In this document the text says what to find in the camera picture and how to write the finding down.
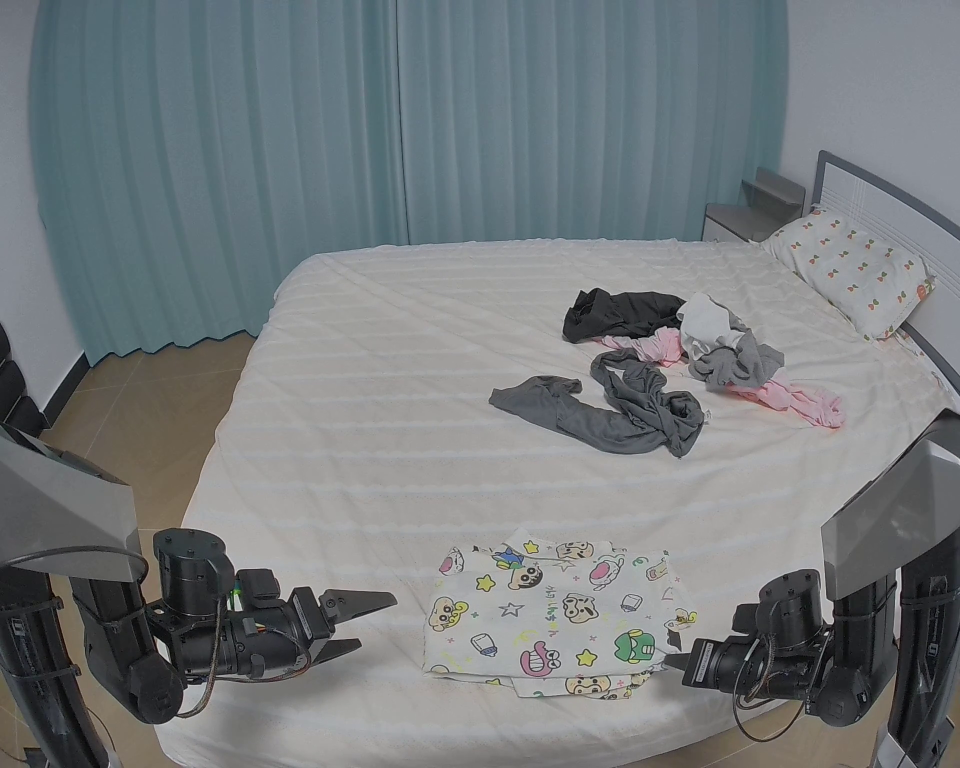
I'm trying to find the pink garment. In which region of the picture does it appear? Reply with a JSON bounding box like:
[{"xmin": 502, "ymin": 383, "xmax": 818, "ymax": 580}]
[{"xmin": 592, "ymin": 330, "xmax": 847, "ymax": 429}]

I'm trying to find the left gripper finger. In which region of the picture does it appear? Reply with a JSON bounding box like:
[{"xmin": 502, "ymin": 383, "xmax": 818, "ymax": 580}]
[
  {"xmin": 318, "ymin": 589, "xmax": 398, "ymax": 621},
  {"xmin": 306, "ymin": 637, "xmax": 363, "ymax": 670}
]

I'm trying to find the dark grey garment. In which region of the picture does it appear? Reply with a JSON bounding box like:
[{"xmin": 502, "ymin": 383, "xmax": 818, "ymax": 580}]
[{"xmin": 489, "ymin": 346, "xmax": 710, "ymax": 459}]

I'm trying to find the black garment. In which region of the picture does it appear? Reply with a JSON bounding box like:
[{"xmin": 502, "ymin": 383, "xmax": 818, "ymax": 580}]
[{"xmin": 562, "ymin": 287, "xmax": 687, "ymax": 345}]

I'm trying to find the blue-green curtain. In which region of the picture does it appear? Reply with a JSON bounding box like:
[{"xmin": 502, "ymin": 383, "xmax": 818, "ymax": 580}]
[
  {"xmin": 30, "ymin": 0, "xmax": 410, "ymax": 369},
  {"xmin": 396, "ymin": 0, "xmax": 792, "ymax": 245}
]

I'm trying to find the white printed pyjama top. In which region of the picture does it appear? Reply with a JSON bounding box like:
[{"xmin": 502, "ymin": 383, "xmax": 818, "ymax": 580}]
[{"xmin": 423, "ymin": 527, "xmax": 699, "ymax": 701}]

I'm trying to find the white printed pillow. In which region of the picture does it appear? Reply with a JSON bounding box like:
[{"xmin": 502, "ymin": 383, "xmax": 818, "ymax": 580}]
[{"xmin": 761, "ymin": 206, "xmax": 937, "ymax": 340}]

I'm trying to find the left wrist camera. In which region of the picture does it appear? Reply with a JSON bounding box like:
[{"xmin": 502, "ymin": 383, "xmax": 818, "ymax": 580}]
[{"xmin": 236, "ymin": 570, "xmax": 283, "ymax": 610}]

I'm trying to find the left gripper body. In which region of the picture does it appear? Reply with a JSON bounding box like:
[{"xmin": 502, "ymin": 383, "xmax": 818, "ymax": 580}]
[{"xmin": 223, "ymin": 587, "xmax": 333, "ymax": 682}]

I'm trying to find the black cable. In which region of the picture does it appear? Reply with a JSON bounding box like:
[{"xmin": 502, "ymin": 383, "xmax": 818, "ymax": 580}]
[
  {"xmin": 731, "ymin": 688, "xmax": 813, "ymax": 745},
  {"xmin": 0, "ymin": 547, "xmax": 151, "ymax": 585}
]

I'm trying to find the grey bedside table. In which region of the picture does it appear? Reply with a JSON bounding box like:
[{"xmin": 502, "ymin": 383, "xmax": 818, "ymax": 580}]
[{"xmin": 703, "ymin": 166, "xmax": 805, "ymax": 243}]

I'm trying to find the bed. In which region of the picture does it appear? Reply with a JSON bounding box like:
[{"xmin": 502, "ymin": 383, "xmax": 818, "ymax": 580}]
[{"xmin": 153, "ymin": 150, "xmax": 960, "ymax": 768}]

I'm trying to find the white garment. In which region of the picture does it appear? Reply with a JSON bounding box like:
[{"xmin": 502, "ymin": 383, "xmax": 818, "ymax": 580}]
[{"xmin": 678, "ymin": 292, "xmax": 751, "ymax": 360}]

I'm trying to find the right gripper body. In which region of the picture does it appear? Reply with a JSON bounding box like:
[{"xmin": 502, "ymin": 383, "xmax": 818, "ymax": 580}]
[{"xmin": 679, "ymin": 636, "xmax": 755, "ymax": 693}]

